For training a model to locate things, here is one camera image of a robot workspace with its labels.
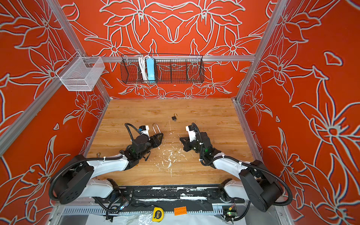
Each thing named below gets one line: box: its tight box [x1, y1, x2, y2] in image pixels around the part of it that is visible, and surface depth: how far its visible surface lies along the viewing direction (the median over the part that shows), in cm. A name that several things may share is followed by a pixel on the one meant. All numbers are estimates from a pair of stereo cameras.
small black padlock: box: [171, 112, 178, 122], surface depth 109 cm
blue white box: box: [146, 58, 156, 83], surface depth 91 cm
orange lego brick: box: [173, 206, 188, 217], surface depth 70 cm
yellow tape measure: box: [151, 206, 165, 223], surface depth 68 cm
